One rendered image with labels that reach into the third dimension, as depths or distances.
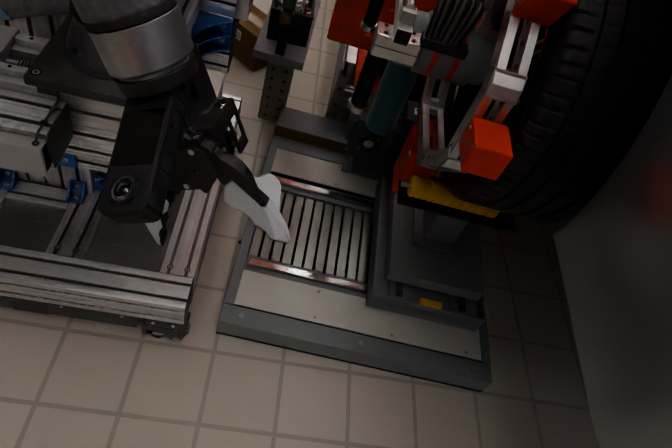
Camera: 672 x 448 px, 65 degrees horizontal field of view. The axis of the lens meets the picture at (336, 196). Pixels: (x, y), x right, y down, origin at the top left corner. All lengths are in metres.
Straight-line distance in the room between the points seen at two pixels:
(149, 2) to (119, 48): 0.04
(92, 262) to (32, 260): 0.14
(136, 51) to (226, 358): 1.24
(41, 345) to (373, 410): 0.92
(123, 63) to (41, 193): 1.19
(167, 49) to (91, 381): 1.23
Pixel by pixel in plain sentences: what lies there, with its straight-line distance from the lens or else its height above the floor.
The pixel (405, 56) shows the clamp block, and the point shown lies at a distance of 1.06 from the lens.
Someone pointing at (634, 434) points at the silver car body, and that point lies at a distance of 0.89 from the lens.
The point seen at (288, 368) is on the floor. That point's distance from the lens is 1.60.
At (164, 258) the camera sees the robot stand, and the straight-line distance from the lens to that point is 1.47.
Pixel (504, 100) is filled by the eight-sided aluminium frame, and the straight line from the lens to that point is 1.04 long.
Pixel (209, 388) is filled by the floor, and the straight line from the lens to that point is 1.56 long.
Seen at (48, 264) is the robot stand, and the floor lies 0.23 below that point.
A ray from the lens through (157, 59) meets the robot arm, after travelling 0.45.
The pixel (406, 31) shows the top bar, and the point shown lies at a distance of 1.02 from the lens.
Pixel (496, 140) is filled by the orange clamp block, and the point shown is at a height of 0.88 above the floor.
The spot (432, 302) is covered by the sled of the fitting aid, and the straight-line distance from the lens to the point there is 1.63.
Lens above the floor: 1.46
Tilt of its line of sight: 47 degrees down
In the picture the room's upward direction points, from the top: 21 degrees clockwise
